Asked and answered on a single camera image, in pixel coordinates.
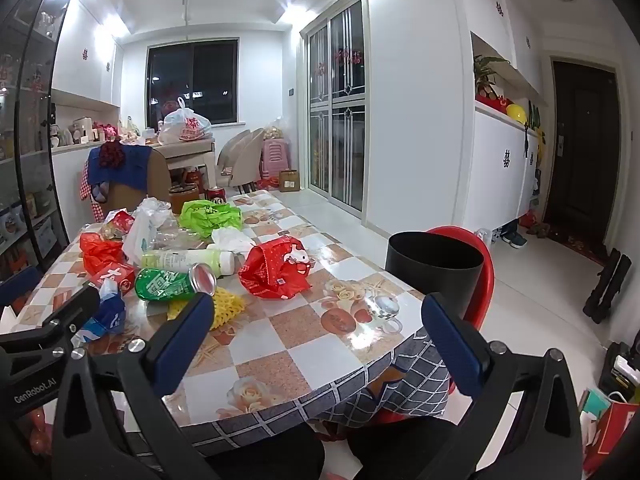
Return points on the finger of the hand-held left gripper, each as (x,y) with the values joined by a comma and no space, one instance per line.
(20,285)
(75,307)

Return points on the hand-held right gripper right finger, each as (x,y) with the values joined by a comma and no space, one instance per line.
(452,345)

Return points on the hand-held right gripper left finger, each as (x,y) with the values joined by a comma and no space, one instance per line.
(185,330)

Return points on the blue white wrapper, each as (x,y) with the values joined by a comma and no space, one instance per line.
(107,317)

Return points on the green drink can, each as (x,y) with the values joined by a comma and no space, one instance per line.
(170,285)

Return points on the yellow foam fruit net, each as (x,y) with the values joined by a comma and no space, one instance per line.
(227,305)

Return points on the red paper packet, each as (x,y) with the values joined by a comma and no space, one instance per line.
(117,277)

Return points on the red plastic bag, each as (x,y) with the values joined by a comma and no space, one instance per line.
(100,255)

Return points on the black trash bin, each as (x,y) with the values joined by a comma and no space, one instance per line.
(430,280)

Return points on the white green plastic bottle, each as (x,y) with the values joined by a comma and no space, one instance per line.
(180,260)

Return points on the red cartoon print bag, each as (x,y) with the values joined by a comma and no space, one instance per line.
(265,272)

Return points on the white tissue paper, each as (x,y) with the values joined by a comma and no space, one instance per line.
(232,240)

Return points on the bright green bag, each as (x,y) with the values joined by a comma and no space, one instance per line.
(207,215)

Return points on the red plastic stool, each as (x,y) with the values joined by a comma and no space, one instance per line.
(487,270)

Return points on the patterned checkered tablecloth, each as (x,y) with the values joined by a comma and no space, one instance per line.
(300,330)

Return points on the red checkered cloth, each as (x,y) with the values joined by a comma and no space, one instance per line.
(86,190)

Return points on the white sideboard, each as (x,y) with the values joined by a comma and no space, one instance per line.
(70,175)

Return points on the blue sneakers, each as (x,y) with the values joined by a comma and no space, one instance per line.
(515,239)

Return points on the glass display cabinet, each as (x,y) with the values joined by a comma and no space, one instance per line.
(30,160)

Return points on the glass cup brown sleeve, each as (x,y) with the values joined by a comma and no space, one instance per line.
(182,200)

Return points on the red drink can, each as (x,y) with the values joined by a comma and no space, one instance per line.
(216,194)

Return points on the red gift box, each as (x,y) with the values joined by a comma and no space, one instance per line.
(195,180)

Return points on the brown chair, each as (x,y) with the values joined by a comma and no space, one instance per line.
(157,180)

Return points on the blue cloth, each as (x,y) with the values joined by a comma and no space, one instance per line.
(132,165)

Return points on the black boot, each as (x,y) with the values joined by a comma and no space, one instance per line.
(619,280)
(597,292)

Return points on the dark red knitted cloth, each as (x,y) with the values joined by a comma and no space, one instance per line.
(111,155)

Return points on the dark red doormat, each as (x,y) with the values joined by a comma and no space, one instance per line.
(575,245)

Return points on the beige small appliance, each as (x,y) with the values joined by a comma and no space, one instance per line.
(82,129)

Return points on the black storage case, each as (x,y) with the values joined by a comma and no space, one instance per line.
(620,365)

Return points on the white shoe cabinet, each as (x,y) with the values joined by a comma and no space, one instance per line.
(495,180)

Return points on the beige dining table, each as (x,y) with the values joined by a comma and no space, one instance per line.
(190,152)

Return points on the beige dining chair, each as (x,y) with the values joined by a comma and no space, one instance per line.
(230,157)
(252,160)

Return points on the small cardboard box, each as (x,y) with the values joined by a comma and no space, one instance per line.
(289,181)

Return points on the stack of pink stools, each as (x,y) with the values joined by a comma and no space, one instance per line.
(275,155)

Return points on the white shopping bag red print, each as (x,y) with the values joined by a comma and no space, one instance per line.
(182,127)

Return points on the clear snack bag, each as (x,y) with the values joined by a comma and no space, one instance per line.
(274,129)

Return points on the dark entrance door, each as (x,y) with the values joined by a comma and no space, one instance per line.
(582,160)

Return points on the yellow helmet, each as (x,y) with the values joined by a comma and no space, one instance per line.
(517,112)

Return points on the red cloth item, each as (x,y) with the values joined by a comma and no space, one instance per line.
(492,102)

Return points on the dark window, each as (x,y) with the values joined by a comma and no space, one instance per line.
(200,80)

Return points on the sliding glass door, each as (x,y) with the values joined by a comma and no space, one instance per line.
(330,105)

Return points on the potted plant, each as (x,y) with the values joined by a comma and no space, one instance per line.
(485,72)

